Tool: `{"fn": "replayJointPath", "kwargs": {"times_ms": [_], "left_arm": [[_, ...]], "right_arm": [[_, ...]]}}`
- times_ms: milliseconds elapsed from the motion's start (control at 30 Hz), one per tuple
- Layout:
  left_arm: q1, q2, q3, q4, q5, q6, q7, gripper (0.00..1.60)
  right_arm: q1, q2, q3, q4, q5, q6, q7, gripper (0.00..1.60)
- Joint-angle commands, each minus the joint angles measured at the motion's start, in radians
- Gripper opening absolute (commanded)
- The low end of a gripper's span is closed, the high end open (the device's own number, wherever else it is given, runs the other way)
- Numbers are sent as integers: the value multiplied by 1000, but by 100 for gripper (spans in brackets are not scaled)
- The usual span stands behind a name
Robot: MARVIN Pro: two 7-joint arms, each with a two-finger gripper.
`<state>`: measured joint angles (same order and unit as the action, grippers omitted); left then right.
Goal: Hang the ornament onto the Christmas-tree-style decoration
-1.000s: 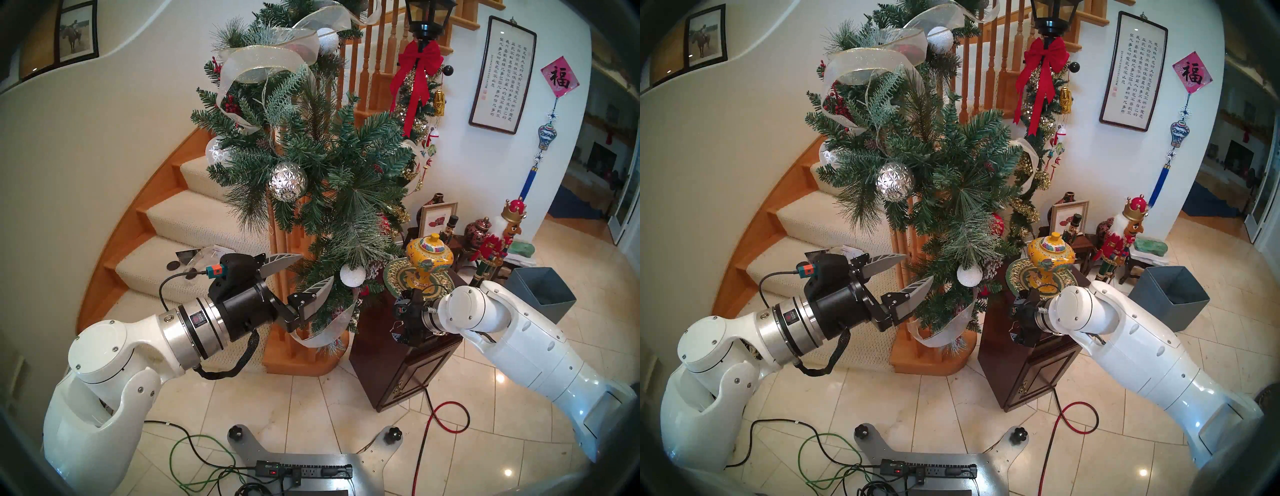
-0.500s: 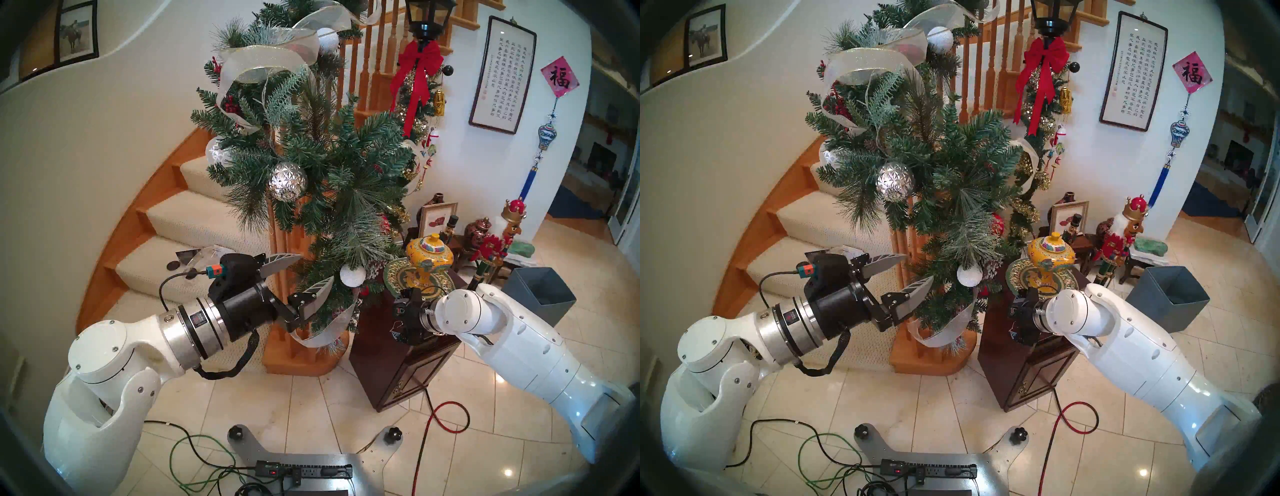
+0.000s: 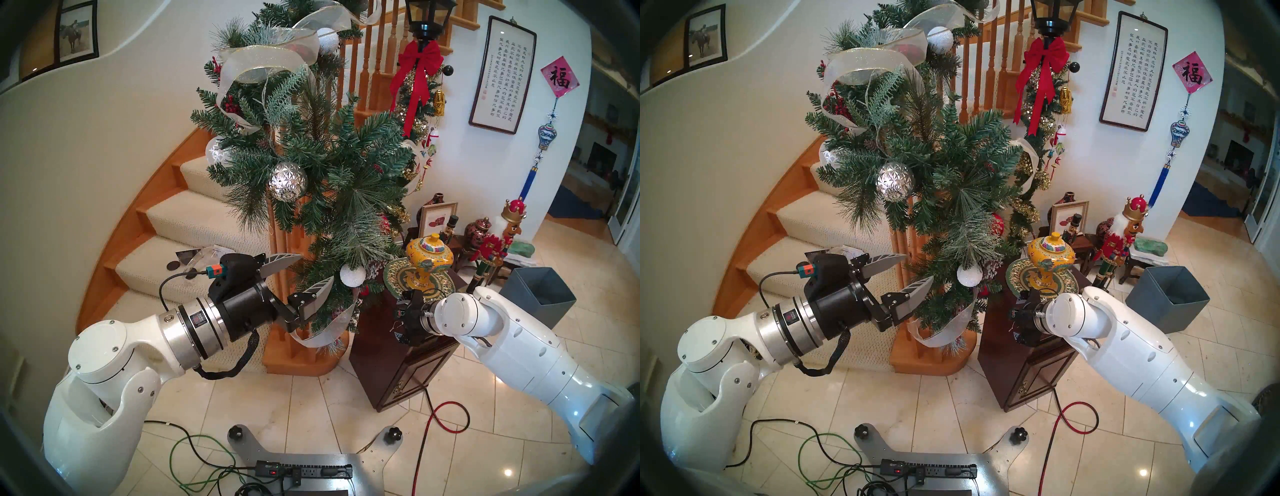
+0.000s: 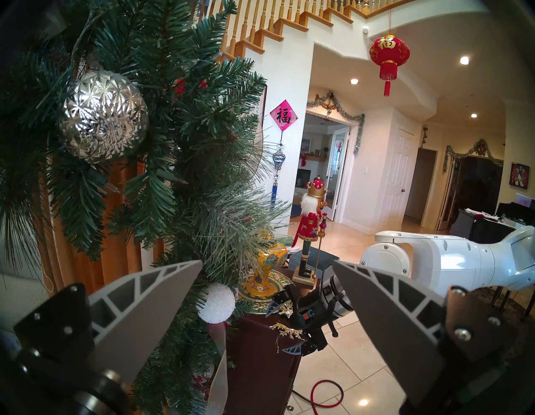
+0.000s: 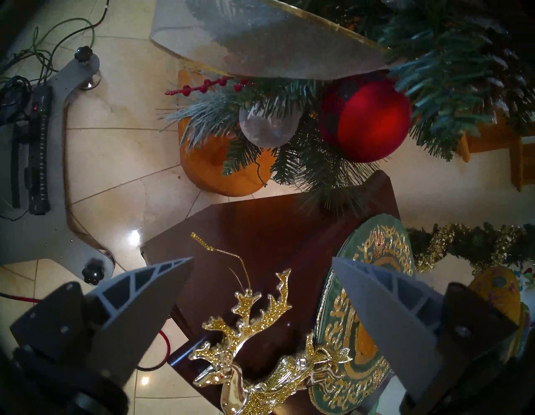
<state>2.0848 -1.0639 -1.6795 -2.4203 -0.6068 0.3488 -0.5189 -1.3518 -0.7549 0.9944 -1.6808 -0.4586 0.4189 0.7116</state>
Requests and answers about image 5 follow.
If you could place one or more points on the sheer white ribbon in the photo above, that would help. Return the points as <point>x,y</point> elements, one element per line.
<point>259,42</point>

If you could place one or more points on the wooden stair banister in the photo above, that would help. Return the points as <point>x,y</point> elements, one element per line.
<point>217,167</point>

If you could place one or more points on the red ball ornament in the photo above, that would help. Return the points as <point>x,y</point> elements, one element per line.
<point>372,121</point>

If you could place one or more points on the yellow porcelain lidded jar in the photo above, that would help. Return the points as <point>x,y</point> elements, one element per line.
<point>501,288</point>

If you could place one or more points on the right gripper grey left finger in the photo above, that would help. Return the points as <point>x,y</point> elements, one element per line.
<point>133,318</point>

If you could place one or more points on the green gold tinsel garland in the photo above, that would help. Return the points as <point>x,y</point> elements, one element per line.
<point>459,244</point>

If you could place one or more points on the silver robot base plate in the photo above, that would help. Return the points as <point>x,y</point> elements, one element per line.
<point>62,234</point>

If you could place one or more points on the black power strip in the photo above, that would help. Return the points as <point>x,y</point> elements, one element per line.
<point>39,159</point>

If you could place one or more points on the white glitter ball ornament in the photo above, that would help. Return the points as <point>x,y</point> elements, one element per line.
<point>267,129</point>

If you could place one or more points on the red berry sprig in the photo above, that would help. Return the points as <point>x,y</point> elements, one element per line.
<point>205,85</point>

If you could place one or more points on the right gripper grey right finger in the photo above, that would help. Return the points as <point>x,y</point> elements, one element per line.
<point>401,334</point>

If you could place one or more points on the gold glitter reindeer ornament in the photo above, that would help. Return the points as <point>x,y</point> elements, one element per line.
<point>228,387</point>

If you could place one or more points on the green pine garland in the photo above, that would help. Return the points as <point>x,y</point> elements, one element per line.
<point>439,83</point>

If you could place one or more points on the black base plate knob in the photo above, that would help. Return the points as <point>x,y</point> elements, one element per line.
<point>83,53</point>
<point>92,271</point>

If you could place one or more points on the frosted pine cone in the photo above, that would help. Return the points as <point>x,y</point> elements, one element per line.
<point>499,79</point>

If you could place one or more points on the ornate decorative plate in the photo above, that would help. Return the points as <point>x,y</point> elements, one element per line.
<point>380,242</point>

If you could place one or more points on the dark wooden cabinet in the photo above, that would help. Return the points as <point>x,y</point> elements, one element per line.
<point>267,234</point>

